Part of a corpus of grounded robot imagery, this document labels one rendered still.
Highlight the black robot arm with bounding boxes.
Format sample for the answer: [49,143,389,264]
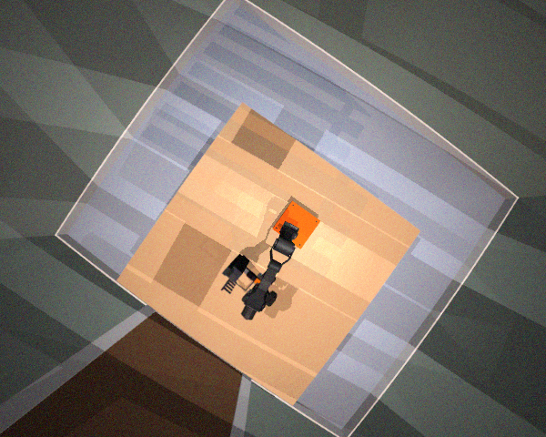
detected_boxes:
[240,221,299,320]

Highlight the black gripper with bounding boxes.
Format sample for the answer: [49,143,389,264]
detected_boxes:
[241,271,276,302]

